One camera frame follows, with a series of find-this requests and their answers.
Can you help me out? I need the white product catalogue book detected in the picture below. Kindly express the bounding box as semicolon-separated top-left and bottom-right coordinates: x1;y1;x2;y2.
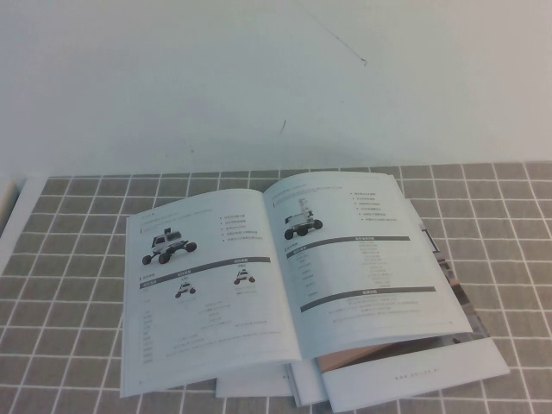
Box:
119;172;475;388

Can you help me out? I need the plain white booklet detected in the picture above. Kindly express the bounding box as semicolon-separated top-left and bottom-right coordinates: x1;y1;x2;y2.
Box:
215;364;331;409

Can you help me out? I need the grey white-checked tablecloth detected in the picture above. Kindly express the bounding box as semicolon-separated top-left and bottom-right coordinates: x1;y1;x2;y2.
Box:
0;159;552;414

